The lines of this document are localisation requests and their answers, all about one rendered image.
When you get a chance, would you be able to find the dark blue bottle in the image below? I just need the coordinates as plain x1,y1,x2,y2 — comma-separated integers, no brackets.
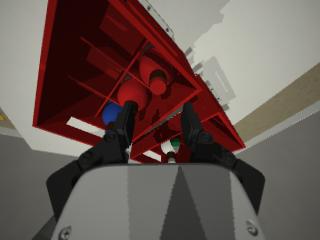
102,100,123,133

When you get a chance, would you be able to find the red crate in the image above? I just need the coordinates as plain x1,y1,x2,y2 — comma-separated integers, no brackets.
132,74,246,163
32,0,203,146

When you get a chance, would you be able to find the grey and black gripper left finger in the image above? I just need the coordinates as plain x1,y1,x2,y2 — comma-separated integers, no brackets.
46,101,135,223

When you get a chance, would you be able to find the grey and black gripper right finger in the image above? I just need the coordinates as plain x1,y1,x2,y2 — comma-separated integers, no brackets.
180,102,265,216

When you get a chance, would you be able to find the green bottle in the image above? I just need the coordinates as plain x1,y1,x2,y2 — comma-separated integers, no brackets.
170,135,181,147

